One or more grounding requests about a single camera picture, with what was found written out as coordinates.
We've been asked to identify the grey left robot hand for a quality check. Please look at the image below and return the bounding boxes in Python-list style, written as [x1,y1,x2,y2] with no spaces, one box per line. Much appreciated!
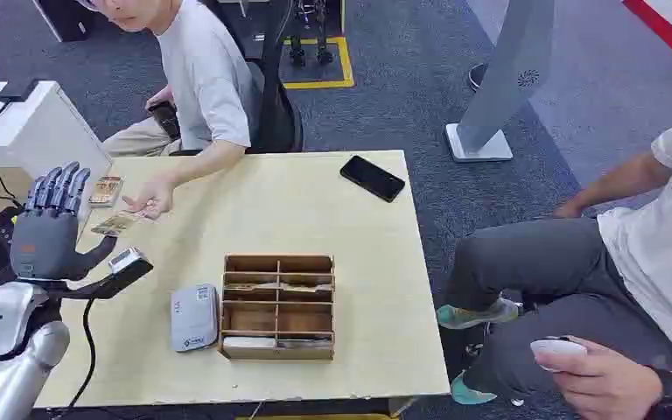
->
[10,161,119,284]

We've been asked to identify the yellow autumn picture card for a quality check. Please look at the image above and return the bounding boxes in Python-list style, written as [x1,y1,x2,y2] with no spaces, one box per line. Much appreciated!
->
[91,211,140,238]

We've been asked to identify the white side cabinet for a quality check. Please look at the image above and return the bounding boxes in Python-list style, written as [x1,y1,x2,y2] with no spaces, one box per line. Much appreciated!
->
[0,80,113,233]

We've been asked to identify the person's hand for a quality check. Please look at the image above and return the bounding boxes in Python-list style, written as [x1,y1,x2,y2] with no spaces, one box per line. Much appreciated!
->
[533,334,665,420]
[122,175,176,221]

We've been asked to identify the black power adapter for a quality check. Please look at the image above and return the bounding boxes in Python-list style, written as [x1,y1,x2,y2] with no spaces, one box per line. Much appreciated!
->
[0,77,42,104]

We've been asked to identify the black phone in hand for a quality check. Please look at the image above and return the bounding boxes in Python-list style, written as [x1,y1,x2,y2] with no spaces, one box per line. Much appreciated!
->
[147,101,182,141]

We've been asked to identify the black cabinet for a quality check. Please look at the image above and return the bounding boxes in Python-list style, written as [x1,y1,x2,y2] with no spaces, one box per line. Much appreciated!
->
[31,0,101,44]

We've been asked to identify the white cards in box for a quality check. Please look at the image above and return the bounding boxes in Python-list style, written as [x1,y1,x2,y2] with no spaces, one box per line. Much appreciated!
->
[222,336,278,349]

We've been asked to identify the person in pale shirt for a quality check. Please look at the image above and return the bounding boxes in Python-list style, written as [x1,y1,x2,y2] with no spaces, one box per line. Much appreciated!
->
[74,0,262,158]

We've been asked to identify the cards in box slot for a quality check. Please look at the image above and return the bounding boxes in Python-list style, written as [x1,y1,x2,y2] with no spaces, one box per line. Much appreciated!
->
[223,282,335,294]

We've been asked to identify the wooden divided card box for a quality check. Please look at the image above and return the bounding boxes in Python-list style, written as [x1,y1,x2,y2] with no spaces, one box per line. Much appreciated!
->
[218,253,337,362]

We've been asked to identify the black office chair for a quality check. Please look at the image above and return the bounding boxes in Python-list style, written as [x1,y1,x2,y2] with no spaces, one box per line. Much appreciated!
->
[169,0,306,157]

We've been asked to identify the dark cards in box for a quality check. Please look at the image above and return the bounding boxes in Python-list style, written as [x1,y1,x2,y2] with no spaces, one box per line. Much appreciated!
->
[277,338,335,350]

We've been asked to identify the black smartphone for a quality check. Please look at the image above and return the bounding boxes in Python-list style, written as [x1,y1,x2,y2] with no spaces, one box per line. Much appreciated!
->
[339,154,407,204]

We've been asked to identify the black robot legs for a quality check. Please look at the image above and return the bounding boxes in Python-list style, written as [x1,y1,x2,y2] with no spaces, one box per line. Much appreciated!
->
[287,0,336,67]

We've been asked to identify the teal shoe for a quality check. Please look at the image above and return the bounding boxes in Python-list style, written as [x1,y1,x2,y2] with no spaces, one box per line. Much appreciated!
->
[450,370,499,406]
[435,297,521,331]

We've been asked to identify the white floor stand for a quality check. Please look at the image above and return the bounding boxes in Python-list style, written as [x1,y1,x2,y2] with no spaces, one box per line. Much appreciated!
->
[444,0,558,164]

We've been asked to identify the white remote control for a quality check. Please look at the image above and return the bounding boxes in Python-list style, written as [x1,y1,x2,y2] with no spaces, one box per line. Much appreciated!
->
[529,337,589,373]

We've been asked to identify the person in white shirt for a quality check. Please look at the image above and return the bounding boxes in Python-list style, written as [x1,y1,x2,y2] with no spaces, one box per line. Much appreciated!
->
[435,107,672,420]

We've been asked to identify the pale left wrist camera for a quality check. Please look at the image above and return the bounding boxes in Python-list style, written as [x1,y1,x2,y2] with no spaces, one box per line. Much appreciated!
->
[60,247,155,301]

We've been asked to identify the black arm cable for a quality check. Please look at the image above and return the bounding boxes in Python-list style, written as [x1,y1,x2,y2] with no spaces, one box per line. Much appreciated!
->
[52,297,97,420]

